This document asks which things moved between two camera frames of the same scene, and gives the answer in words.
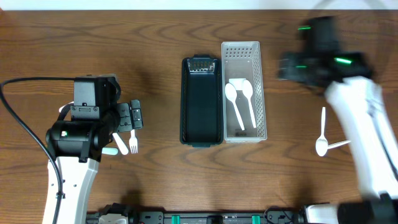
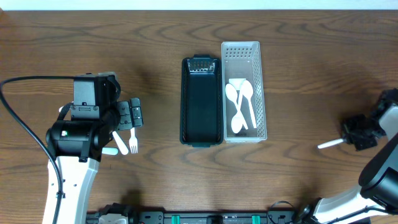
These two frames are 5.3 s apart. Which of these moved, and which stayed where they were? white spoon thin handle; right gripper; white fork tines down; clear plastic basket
Moved: right gripper; white spoon thin handle
Stayed: white fork tines down; clear plastic basket
